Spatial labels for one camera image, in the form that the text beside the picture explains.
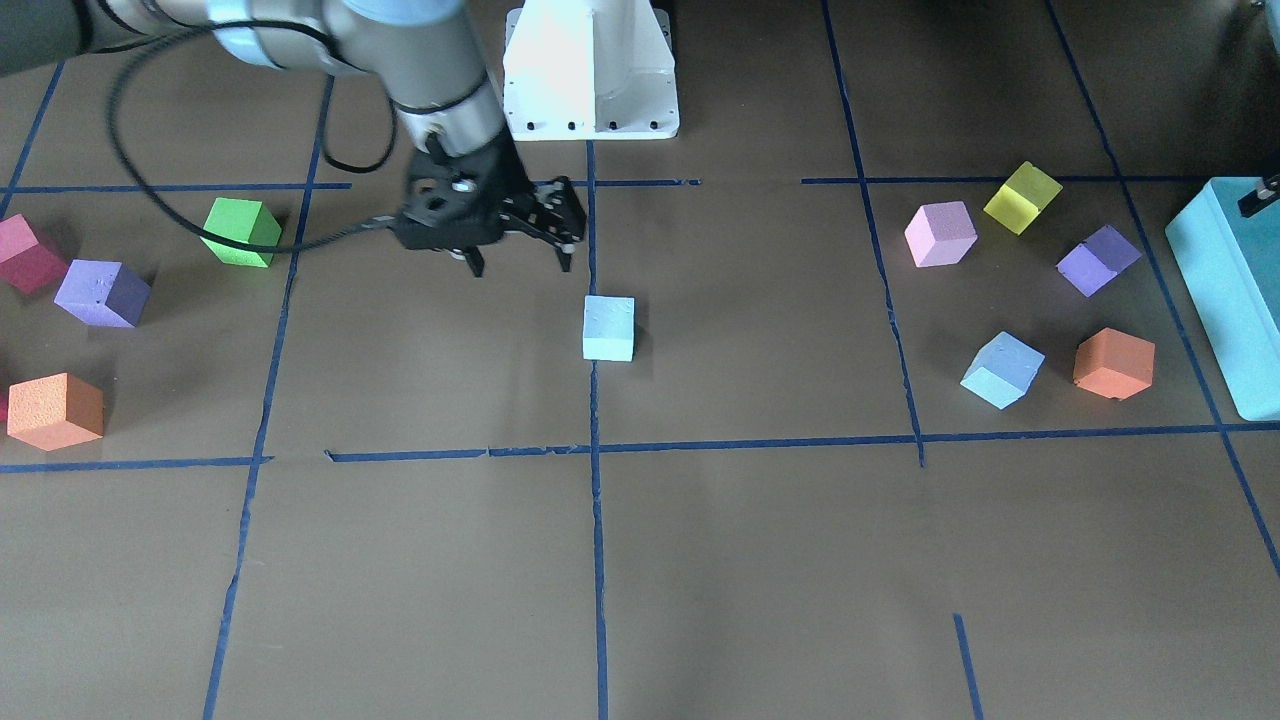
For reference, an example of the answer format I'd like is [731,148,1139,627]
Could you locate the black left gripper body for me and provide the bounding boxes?
[1238,172,1279,219]

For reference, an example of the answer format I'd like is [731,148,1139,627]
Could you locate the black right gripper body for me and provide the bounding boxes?
[425,129,586,252]

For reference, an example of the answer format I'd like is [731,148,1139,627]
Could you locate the light blue foam block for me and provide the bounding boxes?
[581,295,636,363]
[960,331,1044,410]

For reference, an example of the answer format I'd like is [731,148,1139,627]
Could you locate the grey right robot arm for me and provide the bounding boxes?
[1,1,588,277]

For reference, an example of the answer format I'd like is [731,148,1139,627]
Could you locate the teal plastic bin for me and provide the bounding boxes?
[1165,177,1279,421]

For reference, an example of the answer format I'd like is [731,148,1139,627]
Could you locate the purple foam block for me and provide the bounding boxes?
[54,259,151,328]
[1055,224,1142,299]

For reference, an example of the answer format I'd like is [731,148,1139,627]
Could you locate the green foam block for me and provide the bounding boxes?
[202,197,282,268]

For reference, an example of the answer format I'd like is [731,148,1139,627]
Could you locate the orange foam block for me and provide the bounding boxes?
[1073,328,1157,400]
[6,373,105,452]

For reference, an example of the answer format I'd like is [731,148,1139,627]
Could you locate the yellow foam block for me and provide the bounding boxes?
[983,161,1062,236]

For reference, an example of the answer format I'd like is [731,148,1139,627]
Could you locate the pink foam block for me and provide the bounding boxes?
[904,201,979,268]

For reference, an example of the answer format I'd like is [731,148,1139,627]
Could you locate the crimson foam block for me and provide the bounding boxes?
[1,214,69,296]

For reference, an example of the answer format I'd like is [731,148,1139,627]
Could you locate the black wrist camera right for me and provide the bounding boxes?
[390,173,504,251]

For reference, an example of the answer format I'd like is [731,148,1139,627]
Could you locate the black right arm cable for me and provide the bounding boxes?
[106,20,411,254]

